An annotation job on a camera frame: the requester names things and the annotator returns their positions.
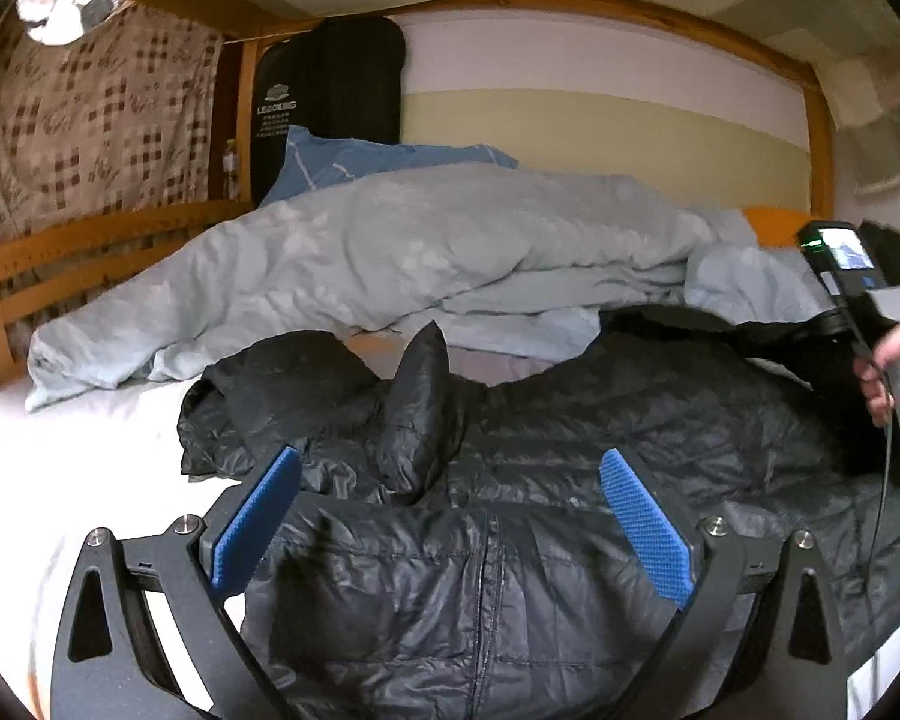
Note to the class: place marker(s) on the orange pillow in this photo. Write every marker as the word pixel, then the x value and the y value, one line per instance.
pixel 776 228

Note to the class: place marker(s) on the wooden bed guard rail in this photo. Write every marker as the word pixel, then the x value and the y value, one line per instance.
pixel 95 252

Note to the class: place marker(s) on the black hanging garment bag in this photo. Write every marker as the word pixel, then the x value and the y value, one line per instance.
pixel 341 79

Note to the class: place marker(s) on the brown checked curtain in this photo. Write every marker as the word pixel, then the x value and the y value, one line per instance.
pixel 118 120

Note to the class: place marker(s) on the wooden bunk bed frame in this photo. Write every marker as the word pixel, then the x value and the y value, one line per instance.
pixel 257 28

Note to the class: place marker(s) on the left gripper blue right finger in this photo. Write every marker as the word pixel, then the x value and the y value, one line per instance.
pixel 790 659

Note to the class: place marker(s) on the black puffer down jacket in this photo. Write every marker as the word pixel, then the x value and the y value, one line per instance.
pixel 540 509

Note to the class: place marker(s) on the light blue duvet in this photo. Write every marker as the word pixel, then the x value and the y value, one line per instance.
pixel 504 260

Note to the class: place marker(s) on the blue pillow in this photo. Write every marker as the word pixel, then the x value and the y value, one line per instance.
pixel 311 163

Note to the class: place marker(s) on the person right hand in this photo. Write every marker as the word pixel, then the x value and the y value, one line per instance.
pixel 870 372

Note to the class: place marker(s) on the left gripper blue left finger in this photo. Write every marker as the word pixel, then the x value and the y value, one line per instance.
pixel 109 661

